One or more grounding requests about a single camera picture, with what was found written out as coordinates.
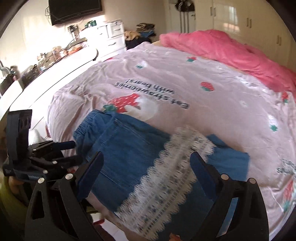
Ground blue denim pants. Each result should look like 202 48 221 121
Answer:
73 110 250 240

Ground left hand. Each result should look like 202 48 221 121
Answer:
8 176 24 195

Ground white desk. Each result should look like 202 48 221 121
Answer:
1 47 98 128

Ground pink strawberry bear bedsheet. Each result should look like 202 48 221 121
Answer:
47 44 295 240

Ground white drawer cabinet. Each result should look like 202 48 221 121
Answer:
79 19 127 58

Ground pile of folded clothes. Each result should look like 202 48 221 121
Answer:
125 23 156 50

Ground pink fleece blanket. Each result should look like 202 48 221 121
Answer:
159 30 295 96

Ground white wardrobe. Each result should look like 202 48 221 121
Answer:
164 0 295 70

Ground black wall television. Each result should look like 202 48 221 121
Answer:
48 0 102 26

